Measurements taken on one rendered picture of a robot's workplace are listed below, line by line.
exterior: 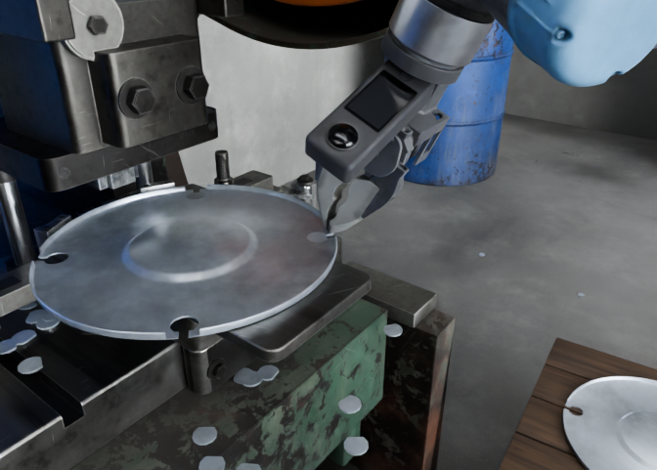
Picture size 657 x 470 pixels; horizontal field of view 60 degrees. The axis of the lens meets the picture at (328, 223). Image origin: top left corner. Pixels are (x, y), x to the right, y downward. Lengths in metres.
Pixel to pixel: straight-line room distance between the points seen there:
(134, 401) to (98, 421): 0.04
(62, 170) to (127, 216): 0.14
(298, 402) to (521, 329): 1.28
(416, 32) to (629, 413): 0.81
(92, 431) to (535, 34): 0.47
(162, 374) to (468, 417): 1.04
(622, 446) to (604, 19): 0.80
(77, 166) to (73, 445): 0.24
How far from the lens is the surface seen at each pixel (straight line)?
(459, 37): 0.46
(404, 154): 0.52
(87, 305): 0.53
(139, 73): 0.52
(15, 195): 0.68
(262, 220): 0.63
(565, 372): 1.15
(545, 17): 0.35
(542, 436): 1.02
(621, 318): 2.00
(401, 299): 0.75
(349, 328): 0.69
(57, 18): 0.48
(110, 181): 0.64
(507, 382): 1.64
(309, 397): 0.64
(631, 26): 0.37
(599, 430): 1.06
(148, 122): 0.53
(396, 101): 0.47
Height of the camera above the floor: 1.06
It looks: 27 degrees down
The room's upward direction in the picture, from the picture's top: straight up
